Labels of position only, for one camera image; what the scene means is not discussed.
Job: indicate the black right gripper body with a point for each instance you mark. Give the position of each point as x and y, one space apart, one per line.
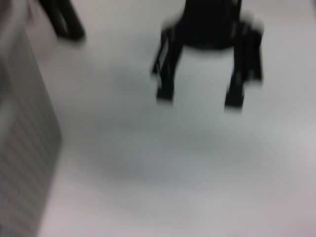
209 24

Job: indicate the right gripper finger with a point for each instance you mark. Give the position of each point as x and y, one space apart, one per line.
168 69
243 69

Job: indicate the grey perforated storage basket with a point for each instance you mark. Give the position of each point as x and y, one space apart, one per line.
22 123

